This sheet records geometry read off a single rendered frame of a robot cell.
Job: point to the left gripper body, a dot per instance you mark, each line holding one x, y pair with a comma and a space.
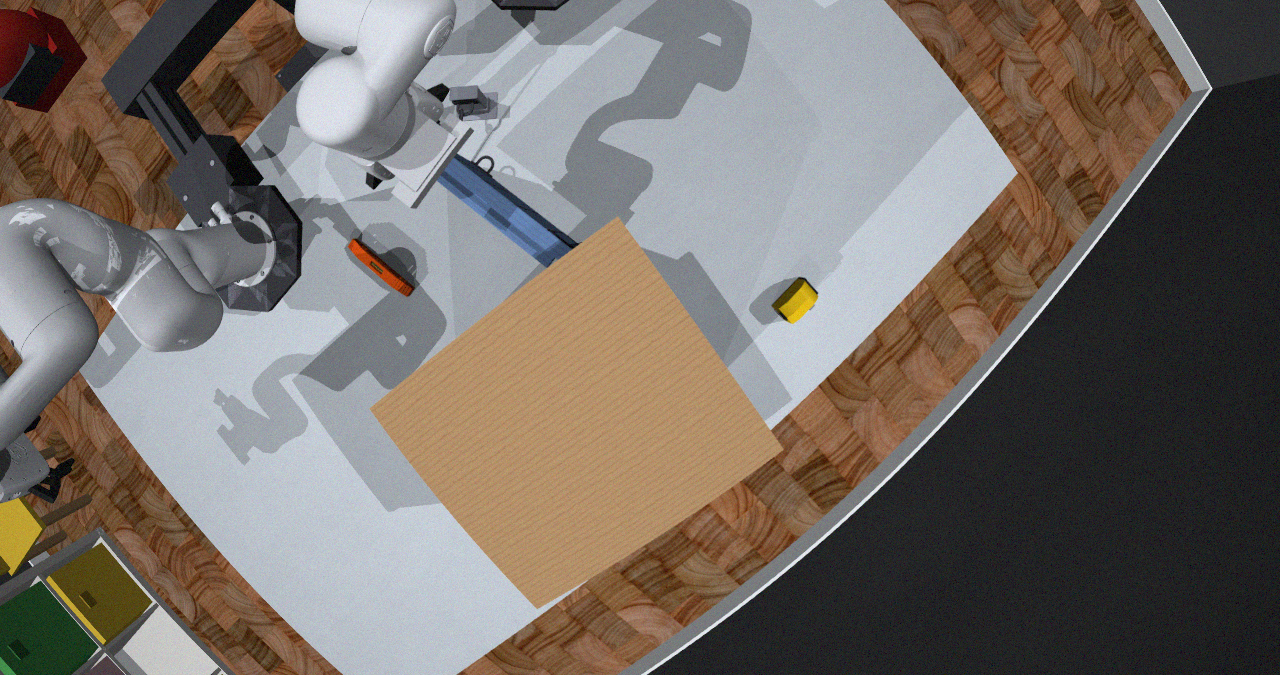
428, 105

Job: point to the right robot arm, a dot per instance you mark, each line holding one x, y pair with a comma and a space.
51, 327

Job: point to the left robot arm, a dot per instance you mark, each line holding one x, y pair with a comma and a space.
349, 103

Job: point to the yellow tape measure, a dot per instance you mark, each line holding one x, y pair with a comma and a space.
796, 300

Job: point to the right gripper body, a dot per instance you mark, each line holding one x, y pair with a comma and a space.
21, 467

